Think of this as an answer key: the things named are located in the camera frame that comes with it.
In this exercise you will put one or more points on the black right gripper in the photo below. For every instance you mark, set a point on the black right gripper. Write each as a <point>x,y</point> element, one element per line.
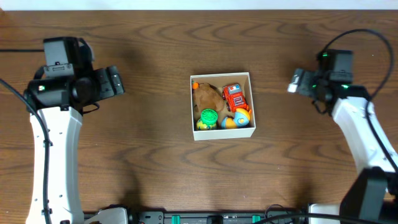
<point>306,83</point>

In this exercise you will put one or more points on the yellow ball with blue letters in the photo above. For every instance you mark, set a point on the yellow ball with blue letters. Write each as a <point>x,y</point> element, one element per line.
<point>201,126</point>

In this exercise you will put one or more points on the white cardboard box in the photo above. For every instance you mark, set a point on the white cardboard box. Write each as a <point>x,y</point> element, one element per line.
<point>218,81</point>

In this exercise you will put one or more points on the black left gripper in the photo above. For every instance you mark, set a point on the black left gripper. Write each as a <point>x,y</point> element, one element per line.
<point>109,81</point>

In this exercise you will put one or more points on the brown plush toy with carrot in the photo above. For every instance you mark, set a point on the brown plush toy with carrot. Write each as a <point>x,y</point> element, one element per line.
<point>206,97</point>

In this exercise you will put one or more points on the black rail with green clips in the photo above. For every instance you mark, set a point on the black rail with green clips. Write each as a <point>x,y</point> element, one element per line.
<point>199,217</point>

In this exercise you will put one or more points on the blue and yellow duck toy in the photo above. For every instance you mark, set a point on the blue and yellow duck toy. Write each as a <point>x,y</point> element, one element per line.
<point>241,119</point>

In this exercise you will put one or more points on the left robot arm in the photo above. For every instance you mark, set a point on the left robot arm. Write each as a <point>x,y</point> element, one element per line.
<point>57,96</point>

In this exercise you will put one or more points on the red toy fire truck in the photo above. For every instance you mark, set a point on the red toy fire truck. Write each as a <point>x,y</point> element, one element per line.
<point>233,95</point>

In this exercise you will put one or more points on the green round toy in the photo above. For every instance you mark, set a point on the green round toy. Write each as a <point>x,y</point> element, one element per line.
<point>209,116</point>

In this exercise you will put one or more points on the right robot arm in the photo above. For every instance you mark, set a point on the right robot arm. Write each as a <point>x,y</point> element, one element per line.
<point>372,197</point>

